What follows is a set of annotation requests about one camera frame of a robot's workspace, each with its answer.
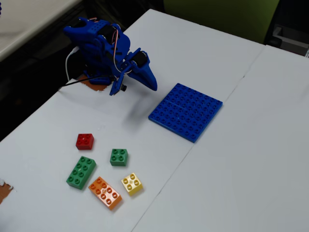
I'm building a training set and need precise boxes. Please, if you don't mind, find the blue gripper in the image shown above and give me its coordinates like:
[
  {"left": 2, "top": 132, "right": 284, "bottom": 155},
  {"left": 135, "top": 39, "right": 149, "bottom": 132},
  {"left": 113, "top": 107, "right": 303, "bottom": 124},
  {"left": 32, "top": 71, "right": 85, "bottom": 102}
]
[{"left": 124, "top": 47, "right": 158, "bottom": 91}]

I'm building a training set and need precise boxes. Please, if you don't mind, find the green 2x2 block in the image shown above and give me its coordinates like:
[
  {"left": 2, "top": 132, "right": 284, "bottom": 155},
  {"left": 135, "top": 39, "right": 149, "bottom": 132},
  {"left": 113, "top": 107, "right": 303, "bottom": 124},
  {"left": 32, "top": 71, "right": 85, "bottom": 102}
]
[{"left": 110, "top": 148, "right": 129, "bottom": 167}]

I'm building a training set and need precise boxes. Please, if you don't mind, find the red 2x2 block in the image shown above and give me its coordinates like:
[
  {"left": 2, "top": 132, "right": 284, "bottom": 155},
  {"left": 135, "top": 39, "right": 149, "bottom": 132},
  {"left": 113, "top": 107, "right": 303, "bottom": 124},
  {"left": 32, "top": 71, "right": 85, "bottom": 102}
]
[{"left": 75, "top": 133, "right": 95, "bottom": 151}]

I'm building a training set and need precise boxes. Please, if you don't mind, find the yellow 2x2 block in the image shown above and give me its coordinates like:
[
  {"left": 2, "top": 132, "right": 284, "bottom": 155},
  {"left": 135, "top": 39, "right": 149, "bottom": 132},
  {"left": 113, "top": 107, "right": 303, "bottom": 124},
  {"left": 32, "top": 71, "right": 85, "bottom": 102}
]
[{"left": 120, "top": 172, "right": 143, "bottom": 196}]

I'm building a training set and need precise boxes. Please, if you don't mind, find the green 2x4 block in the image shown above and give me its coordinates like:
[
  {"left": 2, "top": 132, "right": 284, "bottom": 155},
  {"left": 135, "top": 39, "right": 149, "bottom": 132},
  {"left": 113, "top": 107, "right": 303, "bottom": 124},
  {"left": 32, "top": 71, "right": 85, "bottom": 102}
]
[{"left": 66, "top": 156, "right": 97, "bottom": 190}]

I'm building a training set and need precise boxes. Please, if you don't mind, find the orange 2x4 block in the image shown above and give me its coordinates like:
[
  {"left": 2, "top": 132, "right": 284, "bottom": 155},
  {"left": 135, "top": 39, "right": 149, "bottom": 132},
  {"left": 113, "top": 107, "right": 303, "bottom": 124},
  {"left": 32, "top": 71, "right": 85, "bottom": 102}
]
[{"left": 88, "top": 176, "right": 123, "bottom": 211}]

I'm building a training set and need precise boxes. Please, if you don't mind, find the blue 8x8 studded baseplate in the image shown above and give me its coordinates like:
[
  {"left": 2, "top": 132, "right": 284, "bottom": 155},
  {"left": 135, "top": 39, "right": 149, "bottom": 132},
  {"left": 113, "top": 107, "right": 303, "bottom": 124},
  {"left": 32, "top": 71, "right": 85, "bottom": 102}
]
[{"left": 148, "top": 83, "right": 224, "bottom": 144}]

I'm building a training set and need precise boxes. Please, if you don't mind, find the white desk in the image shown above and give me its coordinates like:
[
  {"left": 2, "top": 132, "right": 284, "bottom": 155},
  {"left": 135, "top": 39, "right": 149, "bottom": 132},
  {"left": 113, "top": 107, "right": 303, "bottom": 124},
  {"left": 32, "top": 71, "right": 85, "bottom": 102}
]
[{"left": 0, "top": 0, "right": 84, "bottom": 61}]

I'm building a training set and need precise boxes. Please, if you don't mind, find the grey box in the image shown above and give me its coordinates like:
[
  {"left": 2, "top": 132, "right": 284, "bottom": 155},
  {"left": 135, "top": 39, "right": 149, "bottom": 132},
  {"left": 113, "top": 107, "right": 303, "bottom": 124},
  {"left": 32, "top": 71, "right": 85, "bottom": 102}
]
[{"left": 265, "top": 24, "right": 309, "bottom": 58}]

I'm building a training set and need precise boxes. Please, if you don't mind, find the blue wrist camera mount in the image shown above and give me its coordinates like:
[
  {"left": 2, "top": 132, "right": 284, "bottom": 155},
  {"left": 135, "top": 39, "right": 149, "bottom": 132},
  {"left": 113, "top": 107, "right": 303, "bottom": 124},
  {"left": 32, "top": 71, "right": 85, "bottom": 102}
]
[{"left": 109, "top": 72, "right": 127, "bottom": 96}]

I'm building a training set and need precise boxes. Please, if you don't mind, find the red white servo wire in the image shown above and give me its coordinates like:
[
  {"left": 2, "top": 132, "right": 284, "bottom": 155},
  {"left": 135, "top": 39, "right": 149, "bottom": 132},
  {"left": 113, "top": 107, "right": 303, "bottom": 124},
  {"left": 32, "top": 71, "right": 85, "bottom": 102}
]
[{"left": 112, "top": 24, "right": 132, "bottom": 80}]

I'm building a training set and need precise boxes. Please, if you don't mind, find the black cable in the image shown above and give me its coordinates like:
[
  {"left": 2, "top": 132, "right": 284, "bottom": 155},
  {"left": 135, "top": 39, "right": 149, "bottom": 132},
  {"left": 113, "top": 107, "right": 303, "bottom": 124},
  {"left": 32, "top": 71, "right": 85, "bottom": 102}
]
[{"left": 58, "top": 75, "right": 114, "bottom": 90}]

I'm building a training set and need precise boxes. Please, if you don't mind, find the white cable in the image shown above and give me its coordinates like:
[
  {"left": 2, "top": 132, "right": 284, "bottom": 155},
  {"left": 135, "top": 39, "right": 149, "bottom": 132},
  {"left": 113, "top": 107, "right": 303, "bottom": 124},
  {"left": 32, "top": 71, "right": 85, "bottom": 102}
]
[{"left": 65, "top": 47, "right": 79, "bottom": 82}]

